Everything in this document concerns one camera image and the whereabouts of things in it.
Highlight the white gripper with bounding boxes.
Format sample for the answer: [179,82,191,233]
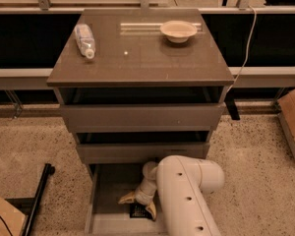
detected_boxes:
[118,185,157,220]

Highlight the black rxbar chocolate bar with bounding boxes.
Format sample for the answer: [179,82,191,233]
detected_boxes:
[130,204,152,219]

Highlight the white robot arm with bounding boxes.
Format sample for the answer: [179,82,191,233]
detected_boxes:
[118,155,225,236]

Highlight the grey open bottom drawer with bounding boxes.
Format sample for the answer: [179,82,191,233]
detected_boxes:
[85,164,169,236]

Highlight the grey middle drawer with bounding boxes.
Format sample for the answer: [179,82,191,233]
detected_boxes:
[77,142,209,164]

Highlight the grey top drawer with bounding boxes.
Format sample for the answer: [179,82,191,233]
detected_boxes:
[60,104,225,133]

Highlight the grey drawer cabinet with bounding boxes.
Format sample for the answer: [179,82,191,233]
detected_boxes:
[47,8,233,175]

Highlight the black metal stand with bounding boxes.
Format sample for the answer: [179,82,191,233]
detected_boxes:
[7,163,55,236]

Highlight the brown cardboard box left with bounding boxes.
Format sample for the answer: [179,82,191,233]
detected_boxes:
[0,197,26,236]

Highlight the white paper bowl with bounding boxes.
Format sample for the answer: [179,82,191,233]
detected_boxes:
[160,21,198,43]

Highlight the clear plastic water bottle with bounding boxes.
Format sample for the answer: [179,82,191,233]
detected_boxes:
[74,24,95,59]

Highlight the white hanging cable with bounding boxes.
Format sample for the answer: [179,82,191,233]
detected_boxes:
[225,5,258,93]

